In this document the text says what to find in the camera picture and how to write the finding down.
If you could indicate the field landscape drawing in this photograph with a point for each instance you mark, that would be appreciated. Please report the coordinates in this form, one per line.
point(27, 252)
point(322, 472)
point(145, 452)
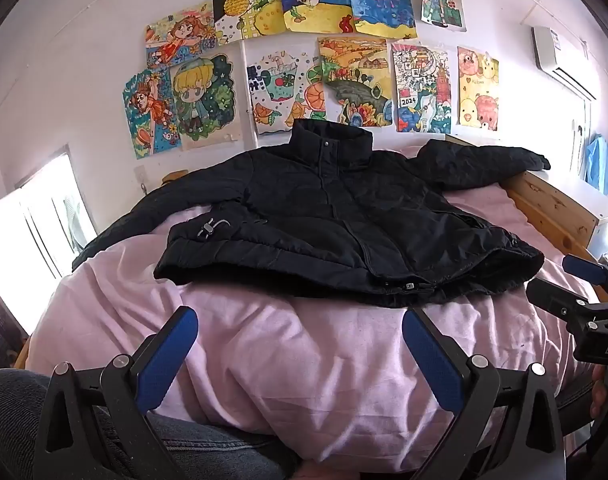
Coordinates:
point(354, 80)

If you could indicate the person's leg in jeans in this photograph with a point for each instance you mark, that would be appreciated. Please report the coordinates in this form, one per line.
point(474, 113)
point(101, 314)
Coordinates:
point(4, 410)

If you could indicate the person's right hand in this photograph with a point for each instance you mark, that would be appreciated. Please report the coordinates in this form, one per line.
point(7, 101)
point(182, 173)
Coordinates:
point(600, 392)

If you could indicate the orange turtles drawing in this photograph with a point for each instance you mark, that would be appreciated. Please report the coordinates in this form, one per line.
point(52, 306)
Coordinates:
point(279, 90)

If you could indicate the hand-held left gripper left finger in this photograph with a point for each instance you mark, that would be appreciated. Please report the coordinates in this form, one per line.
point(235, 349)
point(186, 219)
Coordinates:
point(169, 355)

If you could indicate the white air conditioner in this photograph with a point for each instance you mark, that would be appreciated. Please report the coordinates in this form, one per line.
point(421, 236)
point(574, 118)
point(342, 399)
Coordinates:
point(559, 57)

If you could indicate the white hanging paper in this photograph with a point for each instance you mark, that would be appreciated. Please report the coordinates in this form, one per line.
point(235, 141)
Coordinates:
point(577, 145)

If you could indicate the orange-haired girl drawing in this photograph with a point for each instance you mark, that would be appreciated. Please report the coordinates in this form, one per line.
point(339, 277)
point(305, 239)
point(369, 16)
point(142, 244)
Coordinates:
point(179, 35)

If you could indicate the bright window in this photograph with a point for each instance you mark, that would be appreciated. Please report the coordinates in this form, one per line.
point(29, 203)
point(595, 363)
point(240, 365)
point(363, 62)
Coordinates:
point(34, 220)

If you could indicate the pink blanket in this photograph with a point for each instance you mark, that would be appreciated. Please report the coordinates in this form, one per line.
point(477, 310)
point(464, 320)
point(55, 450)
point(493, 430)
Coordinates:
point(294, 370)

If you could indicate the swimming girl blue drawing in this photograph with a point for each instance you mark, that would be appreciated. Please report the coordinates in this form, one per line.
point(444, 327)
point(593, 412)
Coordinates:
point(149, 110)

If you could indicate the black padded jacket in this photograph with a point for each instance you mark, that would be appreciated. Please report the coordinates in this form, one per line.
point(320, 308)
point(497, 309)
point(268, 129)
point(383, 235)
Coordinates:
point(334, 220)

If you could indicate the wooden bed frame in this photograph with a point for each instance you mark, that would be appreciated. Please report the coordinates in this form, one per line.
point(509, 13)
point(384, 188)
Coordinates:
point(554, 205)

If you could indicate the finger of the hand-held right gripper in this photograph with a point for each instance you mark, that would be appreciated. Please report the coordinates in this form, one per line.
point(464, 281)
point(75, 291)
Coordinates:
point(586, 267)
point(559, 300)

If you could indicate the white wall socket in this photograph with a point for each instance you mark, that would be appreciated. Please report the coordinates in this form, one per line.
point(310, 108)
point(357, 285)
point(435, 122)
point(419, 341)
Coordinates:
point(141, 177)

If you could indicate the blond boy green drawing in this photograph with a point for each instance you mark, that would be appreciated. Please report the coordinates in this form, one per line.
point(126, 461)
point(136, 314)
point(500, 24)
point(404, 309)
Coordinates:
point(204, 97)

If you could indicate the colourful buildings drawing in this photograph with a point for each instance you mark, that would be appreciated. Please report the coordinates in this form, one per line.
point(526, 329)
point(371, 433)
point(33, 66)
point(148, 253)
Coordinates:
point(421, 87)

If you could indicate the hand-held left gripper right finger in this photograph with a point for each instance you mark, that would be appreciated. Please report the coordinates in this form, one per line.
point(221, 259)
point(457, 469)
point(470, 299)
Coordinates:
point(434, 355)

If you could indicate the hanging blue cloth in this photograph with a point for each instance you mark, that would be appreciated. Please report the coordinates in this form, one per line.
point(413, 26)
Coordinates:
point(601, 162)

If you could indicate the white wall pipe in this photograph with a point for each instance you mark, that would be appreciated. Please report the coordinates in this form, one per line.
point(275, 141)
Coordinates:
point(248, 55)

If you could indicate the pineapple drawing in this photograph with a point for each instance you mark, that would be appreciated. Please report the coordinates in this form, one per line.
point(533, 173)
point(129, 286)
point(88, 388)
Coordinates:
point(244, 5)

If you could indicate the pink pigs yellow drawing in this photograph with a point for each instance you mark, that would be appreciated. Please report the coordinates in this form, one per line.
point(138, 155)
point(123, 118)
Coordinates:
point(478, 87)

